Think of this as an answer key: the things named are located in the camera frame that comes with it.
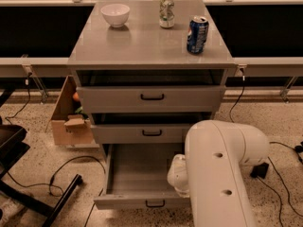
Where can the grey drawer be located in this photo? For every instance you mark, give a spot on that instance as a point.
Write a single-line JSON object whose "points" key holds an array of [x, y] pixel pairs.
{"points": [[150, 99], [140, 133], [136, 177]]}

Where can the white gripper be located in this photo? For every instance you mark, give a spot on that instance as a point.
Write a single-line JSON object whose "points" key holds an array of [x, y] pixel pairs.
{"points": [[177, 175]]}

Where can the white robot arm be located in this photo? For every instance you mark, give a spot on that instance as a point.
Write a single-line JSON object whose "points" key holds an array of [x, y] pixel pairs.
{"points": [[209, 174]]}

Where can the black chair base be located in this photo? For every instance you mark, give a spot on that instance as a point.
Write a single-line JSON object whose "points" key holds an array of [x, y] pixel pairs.
{"points": [[45, 170]]}

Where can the grey railing frame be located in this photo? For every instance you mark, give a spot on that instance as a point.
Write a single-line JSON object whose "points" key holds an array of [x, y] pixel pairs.
{"points": [[275, 23]]}

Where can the black power adapter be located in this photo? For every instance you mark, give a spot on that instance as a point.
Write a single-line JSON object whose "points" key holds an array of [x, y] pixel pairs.
{"points": [[260, 171]]}

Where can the cardboard box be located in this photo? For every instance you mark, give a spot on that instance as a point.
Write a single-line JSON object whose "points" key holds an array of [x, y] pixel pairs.
{"points": [[68, 126]]}

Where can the grey bottom drawer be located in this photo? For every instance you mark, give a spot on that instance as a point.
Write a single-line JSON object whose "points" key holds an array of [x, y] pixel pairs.
{"points": [[136, 177]]}

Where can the grey middle drawer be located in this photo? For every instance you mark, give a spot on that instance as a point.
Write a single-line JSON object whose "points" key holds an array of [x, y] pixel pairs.
{"points": [[140, 133]]}

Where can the grey drawer cabinet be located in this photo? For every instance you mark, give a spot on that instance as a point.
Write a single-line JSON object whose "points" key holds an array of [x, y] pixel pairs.
{"points": [[142, 28]]}

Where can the white bowl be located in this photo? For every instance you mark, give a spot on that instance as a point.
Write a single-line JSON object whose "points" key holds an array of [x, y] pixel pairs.
{"points": [[116, 15]]}

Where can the grey top drawer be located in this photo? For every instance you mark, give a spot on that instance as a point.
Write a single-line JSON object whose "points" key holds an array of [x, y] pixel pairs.
{"points": [[150, 99]]}

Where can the blue pepsi can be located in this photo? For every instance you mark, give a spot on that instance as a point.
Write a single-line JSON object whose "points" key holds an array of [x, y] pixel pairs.
{"points": [[197, 34]]}

